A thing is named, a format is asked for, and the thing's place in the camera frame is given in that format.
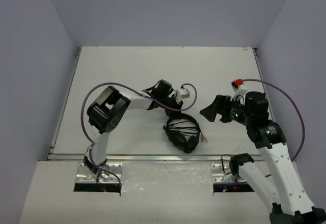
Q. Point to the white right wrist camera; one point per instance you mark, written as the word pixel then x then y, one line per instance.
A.
pixel 239 89

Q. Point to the black headset with microphone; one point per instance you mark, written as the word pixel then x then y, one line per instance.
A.
pixel 184 138

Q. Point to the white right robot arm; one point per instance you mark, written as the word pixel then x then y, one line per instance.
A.
pixel 285 198

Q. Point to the aluminium base plate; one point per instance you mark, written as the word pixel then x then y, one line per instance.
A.
pixel 84 175
pixel 221 174

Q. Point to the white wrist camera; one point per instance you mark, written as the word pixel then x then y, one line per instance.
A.
pixel 239 89
pixel 182 93

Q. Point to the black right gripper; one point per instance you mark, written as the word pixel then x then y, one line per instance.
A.
pixel 221 105

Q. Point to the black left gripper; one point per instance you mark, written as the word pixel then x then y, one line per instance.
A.
pixel 174 106

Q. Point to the left aluminium base plate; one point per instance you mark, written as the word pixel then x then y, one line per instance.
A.
pixel 84 175

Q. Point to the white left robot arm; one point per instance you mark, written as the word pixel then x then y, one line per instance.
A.
pixel 105 105

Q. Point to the aluminium table rail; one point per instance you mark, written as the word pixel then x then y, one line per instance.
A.
pixel 129 157

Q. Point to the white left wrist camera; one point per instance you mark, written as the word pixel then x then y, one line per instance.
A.
pixel 182 93

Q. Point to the right aluminium base plate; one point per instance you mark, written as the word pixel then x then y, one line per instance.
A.
pixel 221 174

